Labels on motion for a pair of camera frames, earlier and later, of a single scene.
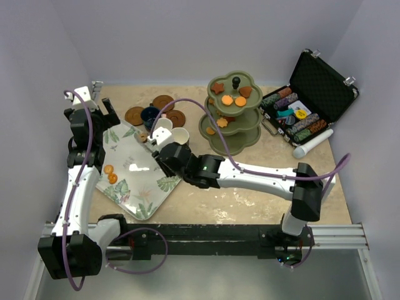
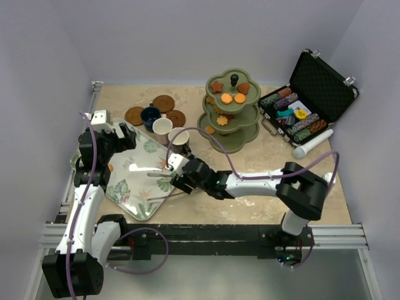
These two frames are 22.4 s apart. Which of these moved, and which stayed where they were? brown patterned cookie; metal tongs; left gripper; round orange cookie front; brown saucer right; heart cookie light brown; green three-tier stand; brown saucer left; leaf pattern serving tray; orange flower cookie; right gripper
Moved: heart cookie light brown; round orange cookie front; right gripper; left gripper; metal tongs; brown patterned cookie
Stayed: green three-tier stand; leaf pattern serving tray; brown saucer left; brown saucer right; orange flower cookie
